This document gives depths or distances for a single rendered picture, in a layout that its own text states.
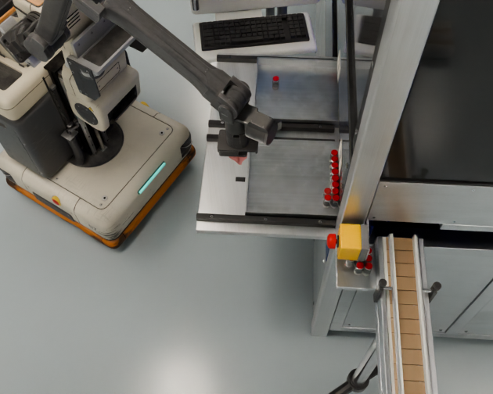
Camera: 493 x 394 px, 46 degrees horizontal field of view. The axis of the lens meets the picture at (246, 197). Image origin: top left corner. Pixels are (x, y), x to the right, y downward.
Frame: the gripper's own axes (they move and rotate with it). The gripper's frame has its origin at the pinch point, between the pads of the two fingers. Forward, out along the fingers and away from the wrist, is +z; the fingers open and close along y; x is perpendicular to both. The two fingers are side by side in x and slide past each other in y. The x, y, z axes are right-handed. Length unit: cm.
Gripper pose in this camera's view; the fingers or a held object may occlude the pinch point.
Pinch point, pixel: (239, 161)
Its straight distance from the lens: 153.3
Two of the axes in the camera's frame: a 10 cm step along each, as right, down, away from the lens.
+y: 10.0, 0.4, -0.8
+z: 0.4, 5.3, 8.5
